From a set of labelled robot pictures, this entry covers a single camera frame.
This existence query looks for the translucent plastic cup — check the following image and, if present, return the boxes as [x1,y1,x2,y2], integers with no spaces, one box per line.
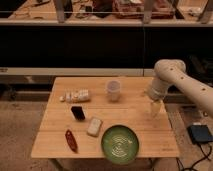
[106,80,121,102]

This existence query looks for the black standing eraser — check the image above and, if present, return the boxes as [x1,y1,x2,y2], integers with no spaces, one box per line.
[71,106,85,121]

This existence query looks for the dark blue box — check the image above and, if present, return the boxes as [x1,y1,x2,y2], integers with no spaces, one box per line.
[187,125,213,144]

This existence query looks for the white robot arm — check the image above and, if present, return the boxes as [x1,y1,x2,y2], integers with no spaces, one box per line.
[147,59,213,118]

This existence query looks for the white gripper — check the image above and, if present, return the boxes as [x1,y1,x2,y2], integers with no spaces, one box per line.
[147,79,167,117]

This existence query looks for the black cable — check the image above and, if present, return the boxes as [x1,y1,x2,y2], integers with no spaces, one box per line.
[175,142,213,171]

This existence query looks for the white rectangular soap bar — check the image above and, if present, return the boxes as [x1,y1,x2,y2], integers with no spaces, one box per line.
[87,117,102,137]

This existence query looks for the green round plate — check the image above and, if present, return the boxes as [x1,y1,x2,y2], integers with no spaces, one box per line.
[101,125,139,165]

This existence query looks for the light wooden table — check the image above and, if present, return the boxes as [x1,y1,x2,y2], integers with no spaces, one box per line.
[31,77,180,159]

